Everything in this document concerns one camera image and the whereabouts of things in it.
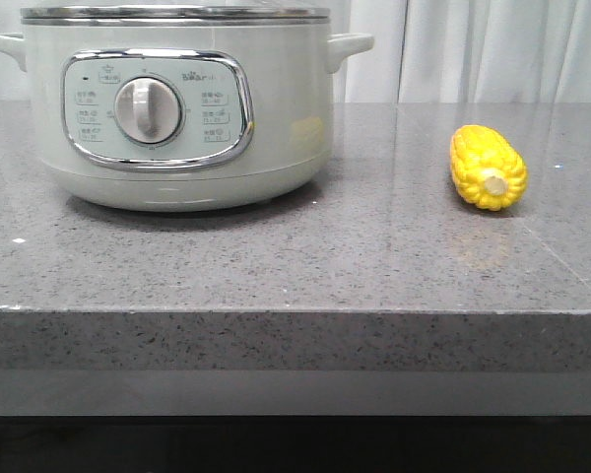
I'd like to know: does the yellow corn cob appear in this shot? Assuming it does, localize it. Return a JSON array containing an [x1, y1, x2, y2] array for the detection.
[[449, 124, 528, 212]]

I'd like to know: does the glass pot lid steel rim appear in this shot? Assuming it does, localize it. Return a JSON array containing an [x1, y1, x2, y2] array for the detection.
[[20, 1, 330, 26]]

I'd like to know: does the pale green electric cooking pot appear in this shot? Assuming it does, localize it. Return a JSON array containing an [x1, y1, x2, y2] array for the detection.
[[0, 22, 373, 212]]

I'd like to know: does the grey pot control knob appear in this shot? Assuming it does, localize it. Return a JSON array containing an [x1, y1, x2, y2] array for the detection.
[[114, 77, 182, 145]]

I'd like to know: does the white curtain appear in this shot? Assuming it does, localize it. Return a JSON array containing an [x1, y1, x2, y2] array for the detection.
[[0, 1, 591, 103]]

